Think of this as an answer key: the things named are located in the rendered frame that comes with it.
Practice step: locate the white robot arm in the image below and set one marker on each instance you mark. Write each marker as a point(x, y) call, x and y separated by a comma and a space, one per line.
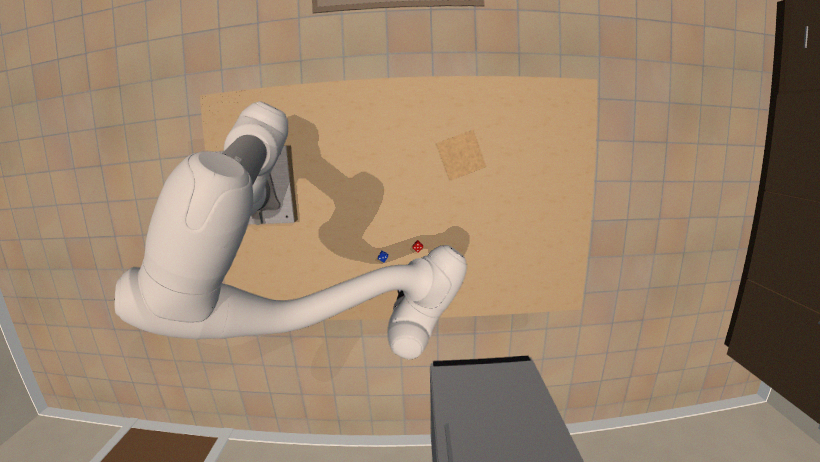
point(196, 230)

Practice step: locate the brown mat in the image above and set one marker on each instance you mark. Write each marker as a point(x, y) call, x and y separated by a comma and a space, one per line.
point(461, 155)

